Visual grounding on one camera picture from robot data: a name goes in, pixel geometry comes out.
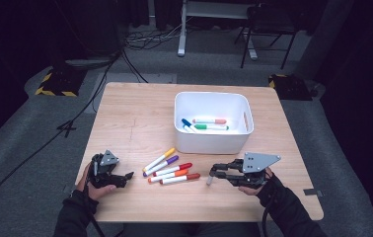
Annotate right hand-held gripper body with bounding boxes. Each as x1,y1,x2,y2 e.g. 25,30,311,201
232,151,282,190

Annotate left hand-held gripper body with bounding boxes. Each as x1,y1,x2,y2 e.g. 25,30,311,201
89,149,126,190

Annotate white plastic bin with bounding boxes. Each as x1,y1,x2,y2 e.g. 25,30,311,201
174,91,255,156

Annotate yellow marker pen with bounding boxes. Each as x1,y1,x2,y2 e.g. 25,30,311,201
142,147,177,173

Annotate purple marker pen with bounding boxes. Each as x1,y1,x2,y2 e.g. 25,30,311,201
142,155,180,178

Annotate light green marker pen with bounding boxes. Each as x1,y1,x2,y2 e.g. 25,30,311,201
193,123,230,131

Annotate pink marker pen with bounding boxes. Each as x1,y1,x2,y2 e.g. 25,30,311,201
192,118,228,125

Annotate brown marker pen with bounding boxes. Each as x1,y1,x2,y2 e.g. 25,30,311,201
159,173,201,186

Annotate dark blue marker pen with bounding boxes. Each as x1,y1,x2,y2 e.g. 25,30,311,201
181,118,198,133

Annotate person's right hand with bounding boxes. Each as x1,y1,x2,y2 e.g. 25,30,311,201
238,167,274,197

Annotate person's left hand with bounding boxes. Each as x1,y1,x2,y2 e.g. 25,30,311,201
75,162,118,201

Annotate person's legs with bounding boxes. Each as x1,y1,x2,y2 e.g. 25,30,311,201
121,221,261,237

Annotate black yellow striped floor base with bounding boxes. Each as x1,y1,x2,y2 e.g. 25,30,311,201
35,67,87,98

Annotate dark equipment cabinet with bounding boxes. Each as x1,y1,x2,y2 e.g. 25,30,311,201
54,0,123,68

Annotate black chair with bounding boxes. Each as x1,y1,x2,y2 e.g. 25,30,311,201
233,3,299,70

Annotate black floor cable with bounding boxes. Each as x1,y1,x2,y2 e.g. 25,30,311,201
120,48,149,84
0,48,123,225

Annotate right hand-held gripper cable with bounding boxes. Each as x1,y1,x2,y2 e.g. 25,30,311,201
261,194,275,237

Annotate bundle of floor cables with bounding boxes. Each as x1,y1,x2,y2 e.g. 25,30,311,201
123,19,184,51

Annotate white desk frame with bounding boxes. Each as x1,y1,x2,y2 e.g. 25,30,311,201
177,0,260,61

